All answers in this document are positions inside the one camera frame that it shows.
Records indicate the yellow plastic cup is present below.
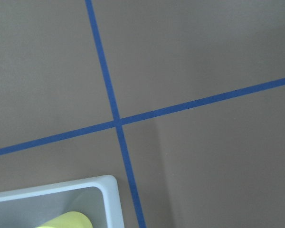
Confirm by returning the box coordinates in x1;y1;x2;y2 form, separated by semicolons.
38;211;93;228

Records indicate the translucent white plastic box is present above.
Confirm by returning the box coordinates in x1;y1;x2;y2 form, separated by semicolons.
0;175;124;228

